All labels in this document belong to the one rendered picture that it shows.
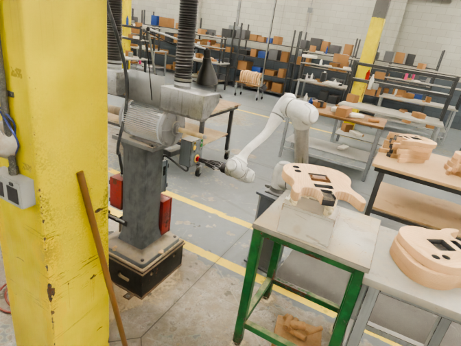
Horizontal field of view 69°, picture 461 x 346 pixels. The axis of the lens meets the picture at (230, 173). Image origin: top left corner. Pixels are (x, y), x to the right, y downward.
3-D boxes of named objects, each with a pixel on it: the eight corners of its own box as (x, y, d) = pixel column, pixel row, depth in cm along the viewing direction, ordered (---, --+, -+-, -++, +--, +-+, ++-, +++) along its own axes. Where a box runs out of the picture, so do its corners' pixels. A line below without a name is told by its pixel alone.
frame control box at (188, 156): (158, 167, 250) (160, 134, 240) (175, 160, 267) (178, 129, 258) (185, 177, 240) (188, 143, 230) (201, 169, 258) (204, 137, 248)
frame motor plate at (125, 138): (111, 138, 227) (111, 133, 226) (136, 132, 247) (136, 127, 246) (152, 152, 213) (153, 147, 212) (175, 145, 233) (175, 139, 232)
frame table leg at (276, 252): (261, 298, 260) (284, 195, 225) (263, 294, 265) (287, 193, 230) (267, 301, 258) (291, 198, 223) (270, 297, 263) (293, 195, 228)
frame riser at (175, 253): (86, 275, 257) (85, 248, 247) (140, 239, 308) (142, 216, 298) (136, 305, 237) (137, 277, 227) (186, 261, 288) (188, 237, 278)
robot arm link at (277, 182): (279, 180, 285) (284, 156, 277) (295, 189, 273) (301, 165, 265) (265, 184, 275) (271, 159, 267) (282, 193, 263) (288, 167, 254)
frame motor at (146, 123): (114, 136, 224) (115, 97, 214) (143, 129, 247) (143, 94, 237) (163, 152, 208) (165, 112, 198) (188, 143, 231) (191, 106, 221)
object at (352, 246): (232, 325, 211) (252, 223, 182) (267, 275, 259) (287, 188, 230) (330, 377, 187) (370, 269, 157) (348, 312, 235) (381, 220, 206)
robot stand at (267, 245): (258, 248, 322) (272, 182, 295) (284, 261, 308) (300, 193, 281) (243, 260, 300) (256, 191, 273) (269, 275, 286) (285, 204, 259)
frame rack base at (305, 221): (276, 231, 177) (282, 203, 170) (283, 220, 190) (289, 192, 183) (327, 250, 168) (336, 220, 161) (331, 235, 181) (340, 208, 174)
